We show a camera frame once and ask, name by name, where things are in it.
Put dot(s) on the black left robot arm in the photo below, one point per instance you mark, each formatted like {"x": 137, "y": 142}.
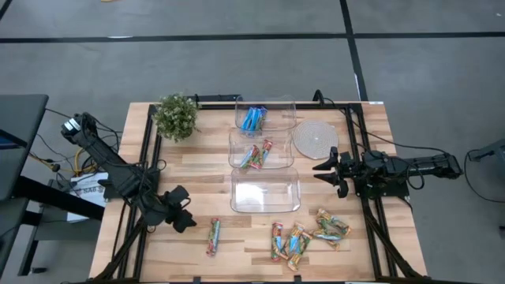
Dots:
{"x": 114, "y": 169}

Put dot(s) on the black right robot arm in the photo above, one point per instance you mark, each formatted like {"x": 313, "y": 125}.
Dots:
{"x": 426, "y": 165}

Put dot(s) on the grey chair base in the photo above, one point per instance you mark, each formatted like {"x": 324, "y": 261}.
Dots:
{"x": 489, "y": 150}

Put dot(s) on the green potted plant black pot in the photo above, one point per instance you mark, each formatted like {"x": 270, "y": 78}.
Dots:
{"x": 176, "y": 117}

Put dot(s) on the black aluminium table frame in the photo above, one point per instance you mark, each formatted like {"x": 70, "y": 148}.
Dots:
{"x": 339, "y": 106}

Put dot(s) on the red green granola bar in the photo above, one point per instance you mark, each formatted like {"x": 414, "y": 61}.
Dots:
{"x": 213, "y": 238}
{"x": 277, "y": 241}
{"x": 249, "y": 157}
{"x": 263, "y": 153}

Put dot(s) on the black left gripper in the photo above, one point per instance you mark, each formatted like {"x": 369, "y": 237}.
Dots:
{"x": 159, "y": 213}

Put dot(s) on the white paper sheet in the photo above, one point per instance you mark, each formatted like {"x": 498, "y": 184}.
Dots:
{"x": 84, "y": 189}

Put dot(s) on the clear plastic storage bin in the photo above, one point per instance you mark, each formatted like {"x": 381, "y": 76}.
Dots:
{"x": 280, "y": 158}
{"x": 266, "y": 191}
{"x": 280, "y": 114}

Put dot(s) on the grey desk top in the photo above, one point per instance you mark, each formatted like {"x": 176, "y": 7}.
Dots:
{"x": 19, "y": 138}

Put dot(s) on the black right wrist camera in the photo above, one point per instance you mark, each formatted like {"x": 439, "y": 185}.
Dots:
{"x": 376, "y": 161}

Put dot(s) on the black desk leg frame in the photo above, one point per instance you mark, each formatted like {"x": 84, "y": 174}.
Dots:
{"x": 59, "y": 201}

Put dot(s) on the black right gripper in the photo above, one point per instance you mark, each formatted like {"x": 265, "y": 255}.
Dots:
{"x": 353, "y": 169}

